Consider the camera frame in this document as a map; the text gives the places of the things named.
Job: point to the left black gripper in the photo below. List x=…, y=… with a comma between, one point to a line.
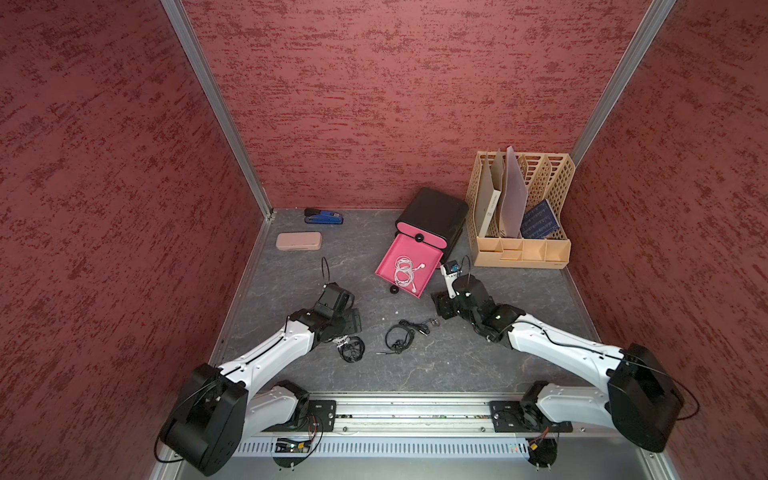
x=352, y=322

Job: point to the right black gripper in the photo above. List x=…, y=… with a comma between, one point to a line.
x=442, y=304

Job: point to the black braided earphones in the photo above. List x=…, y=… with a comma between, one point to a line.
x=424, y=328

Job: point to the pink top drawer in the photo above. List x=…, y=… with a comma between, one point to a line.
x=421, y=235

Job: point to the white earphones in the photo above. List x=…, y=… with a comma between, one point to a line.
x=404, y=277
x=405, y=262
x=341, y=341

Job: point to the black pink drawer cabinet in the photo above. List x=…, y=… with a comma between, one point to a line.
x=438, y=213

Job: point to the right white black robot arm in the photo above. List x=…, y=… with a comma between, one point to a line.
x=627, y=389

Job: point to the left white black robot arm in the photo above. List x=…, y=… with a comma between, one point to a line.
x=219, y=406

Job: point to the pink pencil case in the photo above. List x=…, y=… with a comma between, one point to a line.
x=299, y=241

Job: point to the blue black stapler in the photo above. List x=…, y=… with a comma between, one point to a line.
x=316, y=216

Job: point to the dark blue notebook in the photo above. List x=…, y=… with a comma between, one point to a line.
x=539, y=222

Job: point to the beige file organizer rack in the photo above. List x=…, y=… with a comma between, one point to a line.
x=547, y=176

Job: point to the beige cardboard folder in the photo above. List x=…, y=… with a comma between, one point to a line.
x=489, y=192

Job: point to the translucent plastic folder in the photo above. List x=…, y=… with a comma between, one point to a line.
x=514, y=197

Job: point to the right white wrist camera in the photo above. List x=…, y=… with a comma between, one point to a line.
x=450, y=271

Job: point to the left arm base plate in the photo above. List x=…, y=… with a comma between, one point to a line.
x=321, y=415

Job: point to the aluminium mounting rail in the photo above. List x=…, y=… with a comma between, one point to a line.
x=419, y=414

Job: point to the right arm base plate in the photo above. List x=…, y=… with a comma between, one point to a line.
x=523, y=417

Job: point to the white perforated cable tray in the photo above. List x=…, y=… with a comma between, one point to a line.
x=393, y=447

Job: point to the left aluminium corner post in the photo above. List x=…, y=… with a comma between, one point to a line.
x=192, y=48

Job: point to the aluminium corner post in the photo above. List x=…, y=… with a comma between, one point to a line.
x=192, y=48
x=641, y=41

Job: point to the right aluminium corner post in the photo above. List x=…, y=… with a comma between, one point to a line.
x=641, y=41

